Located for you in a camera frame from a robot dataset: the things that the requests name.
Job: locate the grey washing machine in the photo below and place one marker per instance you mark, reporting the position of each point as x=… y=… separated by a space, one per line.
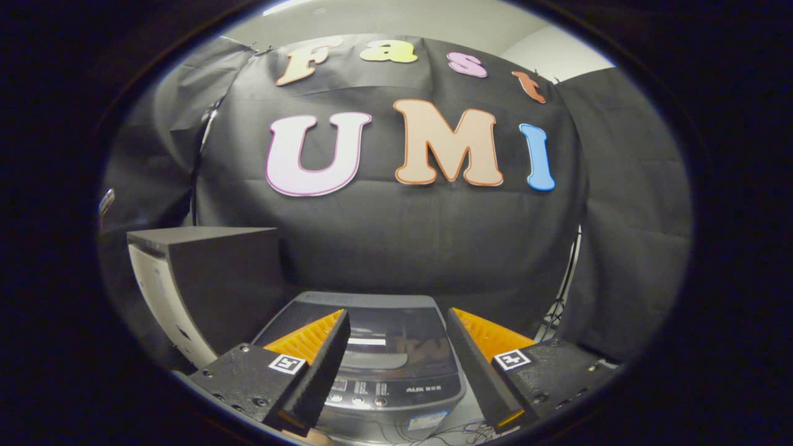
x=396 y=391

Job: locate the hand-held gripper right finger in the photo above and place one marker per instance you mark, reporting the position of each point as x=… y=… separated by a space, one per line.
x=480 y=365

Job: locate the dark glass washing machine lid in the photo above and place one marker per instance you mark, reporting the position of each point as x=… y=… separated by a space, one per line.
x=396 y=334

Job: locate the white and black cabinet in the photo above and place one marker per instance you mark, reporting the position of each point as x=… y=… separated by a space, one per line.
x=217 y=279

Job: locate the black tripod stand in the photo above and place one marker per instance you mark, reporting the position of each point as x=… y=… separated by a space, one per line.
x=567 y=279

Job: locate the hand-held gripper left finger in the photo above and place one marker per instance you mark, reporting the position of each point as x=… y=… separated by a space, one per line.
x=322 y=365

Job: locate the black backdrop cloth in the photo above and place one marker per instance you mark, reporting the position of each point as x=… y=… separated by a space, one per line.
x=403 y=235

